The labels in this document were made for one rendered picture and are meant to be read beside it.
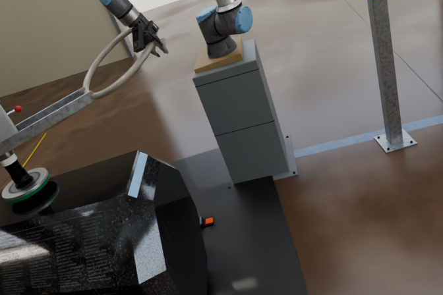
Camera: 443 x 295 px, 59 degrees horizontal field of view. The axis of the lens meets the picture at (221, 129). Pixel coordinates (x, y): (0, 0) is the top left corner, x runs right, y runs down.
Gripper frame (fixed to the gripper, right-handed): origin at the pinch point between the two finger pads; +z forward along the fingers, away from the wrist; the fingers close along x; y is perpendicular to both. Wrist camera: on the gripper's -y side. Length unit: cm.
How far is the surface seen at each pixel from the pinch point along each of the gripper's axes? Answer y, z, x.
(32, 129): -46, -18, 43
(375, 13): 65, 66, -75
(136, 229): -77, 21, 1
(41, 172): -56, 0, 54
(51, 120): -40, -14, 39
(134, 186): -60, 17, 5
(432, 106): 78, 169, -81
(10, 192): -69, -6, 61
